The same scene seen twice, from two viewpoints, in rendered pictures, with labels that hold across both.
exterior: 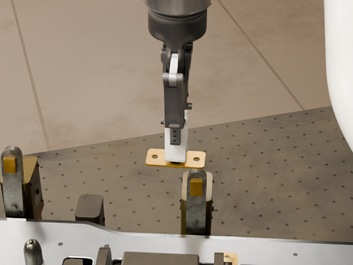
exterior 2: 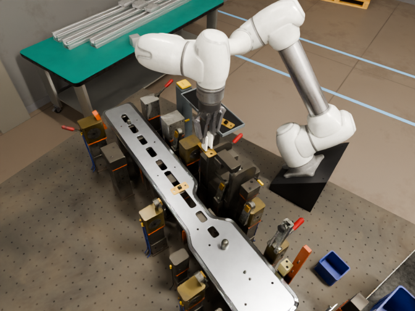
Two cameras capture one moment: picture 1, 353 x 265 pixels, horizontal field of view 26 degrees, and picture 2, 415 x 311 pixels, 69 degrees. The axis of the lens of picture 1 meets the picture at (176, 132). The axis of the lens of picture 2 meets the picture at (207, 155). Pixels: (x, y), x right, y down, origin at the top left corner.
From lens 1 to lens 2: 154 cm
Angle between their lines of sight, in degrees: 87
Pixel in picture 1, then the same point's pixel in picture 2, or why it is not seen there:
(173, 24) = not seen: hidden behind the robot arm
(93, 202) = (175, 256)
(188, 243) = (175, 206)
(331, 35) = not seen: hidden behind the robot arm
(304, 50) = not seen: outside the picture
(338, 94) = (236, 47)
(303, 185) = (49, 254)
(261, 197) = (67, 266)
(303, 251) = (154, 174)
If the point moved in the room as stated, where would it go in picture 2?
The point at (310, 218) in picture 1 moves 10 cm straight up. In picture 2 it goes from (75, 239) to (68, 229)
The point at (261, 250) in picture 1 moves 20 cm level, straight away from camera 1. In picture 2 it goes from (162, 184) to (121, 202)
